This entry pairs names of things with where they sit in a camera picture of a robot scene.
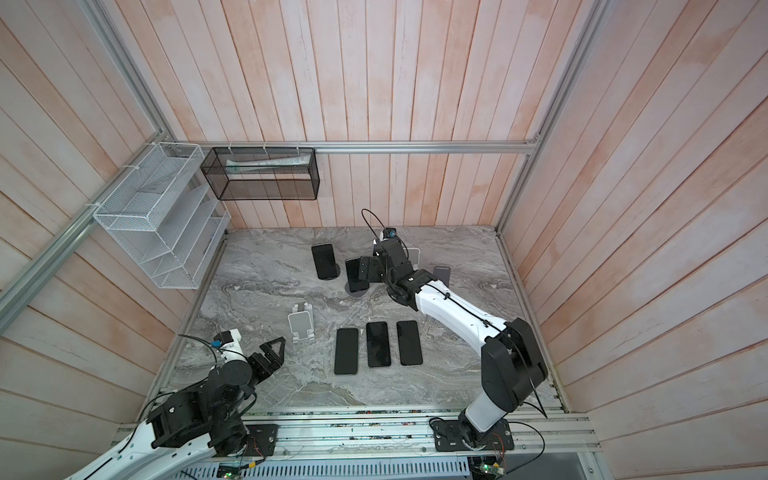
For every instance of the purple phone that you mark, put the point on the purple phone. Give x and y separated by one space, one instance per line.
378 344

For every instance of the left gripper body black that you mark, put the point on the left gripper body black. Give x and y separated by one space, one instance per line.
260 369

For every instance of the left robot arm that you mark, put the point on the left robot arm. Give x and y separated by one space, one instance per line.
201 421

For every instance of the black phone round stand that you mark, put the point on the black phone round stand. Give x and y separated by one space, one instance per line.
352 270

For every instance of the black wire mesh basket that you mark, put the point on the black wire mesh basket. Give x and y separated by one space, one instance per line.
262 173

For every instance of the white phone stand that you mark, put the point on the white phone stand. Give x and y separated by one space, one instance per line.
301 322
414 255

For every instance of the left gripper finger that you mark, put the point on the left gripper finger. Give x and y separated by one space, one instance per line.
267 347
279 345

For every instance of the purple round phone stand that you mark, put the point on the purple round phone stand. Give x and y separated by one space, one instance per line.
443 274

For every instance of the white wire mesh shelf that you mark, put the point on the white wire mesh shelf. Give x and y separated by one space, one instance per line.
167 222

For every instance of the aluminium rail frame front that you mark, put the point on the aluminium rail frame front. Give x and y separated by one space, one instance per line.
396 442

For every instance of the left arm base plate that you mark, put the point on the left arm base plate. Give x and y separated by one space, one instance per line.
260 440

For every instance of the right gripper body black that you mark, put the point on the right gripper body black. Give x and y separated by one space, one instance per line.
392 284

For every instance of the grey round stand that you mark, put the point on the grey round stand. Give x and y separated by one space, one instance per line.
355 293

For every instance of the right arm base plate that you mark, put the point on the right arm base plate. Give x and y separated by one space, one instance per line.
458 435

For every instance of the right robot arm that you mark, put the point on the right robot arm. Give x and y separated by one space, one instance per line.
512 364

